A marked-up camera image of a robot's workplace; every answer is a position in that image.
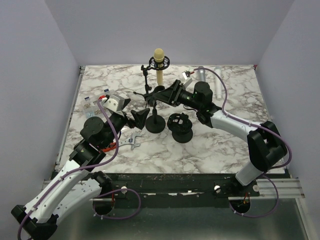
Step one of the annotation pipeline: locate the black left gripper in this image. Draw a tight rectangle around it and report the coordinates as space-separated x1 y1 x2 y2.
102 99 150 149

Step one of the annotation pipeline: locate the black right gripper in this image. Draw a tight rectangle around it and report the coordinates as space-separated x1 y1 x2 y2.
154 80 202 111

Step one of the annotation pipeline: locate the black round-base clip stand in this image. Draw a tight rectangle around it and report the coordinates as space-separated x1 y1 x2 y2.
145 85 166 134

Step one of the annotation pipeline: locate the black tripod shock mount stand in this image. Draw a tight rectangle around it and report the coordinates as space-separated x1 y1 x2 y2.
132 55 171 101

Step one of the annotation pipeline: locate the silver grey microphone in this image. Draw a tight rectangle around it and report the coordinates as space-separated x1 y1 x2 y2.
197 66 206 82

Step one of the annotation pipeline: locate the beige microphone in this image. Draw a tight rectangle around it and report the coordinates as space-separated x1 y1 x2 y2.
153 48 165 86

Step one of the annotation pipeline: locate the white microphone silver mesh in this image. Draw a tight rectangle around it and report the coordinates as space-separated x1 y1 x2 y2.
214 66 222 100

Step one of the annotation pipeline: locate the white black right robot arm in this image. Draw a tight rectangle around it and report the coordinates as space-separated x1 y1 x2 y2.
152 80 288 196

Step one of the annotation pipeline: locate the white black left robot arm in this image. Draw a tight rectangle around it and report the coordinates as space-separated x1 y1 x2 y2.
11 95 150 240

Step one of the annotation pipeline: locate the clear plastic screw box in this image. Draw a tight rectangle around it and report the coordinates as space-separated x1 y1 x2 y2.
80 88 114 119

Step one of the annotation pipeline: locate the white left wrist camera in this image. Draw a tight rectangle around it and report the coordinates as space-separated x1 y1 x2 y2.
102 94 125 112

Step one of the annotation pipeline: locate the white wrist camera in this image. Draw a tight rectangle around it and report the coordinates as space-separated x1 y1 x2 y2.
102 94 125 112
182 71 193 89

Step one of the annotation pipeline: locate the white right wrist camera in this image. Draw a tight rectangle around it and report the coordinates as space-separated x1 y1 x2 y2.
182 71 193 89

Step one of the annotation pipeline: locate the black shock mount round stand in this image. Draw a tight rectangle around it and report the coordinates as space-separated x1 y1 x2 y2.
167 113 193 144

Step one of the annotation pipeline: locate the orange handled adjustable wrench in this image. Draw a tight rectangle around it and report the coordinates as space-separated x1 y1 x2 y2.
102 133 142 153

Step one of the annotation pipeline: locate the black front mounting rail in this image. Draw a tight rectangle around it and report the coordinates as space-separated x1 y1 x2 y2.
51 171 292 210

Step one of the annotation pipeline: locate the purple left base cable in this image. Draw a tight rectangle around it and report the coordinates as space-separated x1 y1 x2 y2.
92 187 142 221

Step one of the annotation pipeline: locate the aluminium extrusion rail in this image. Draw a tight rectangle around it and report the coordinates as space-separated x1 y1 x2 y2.
228 177 306 201

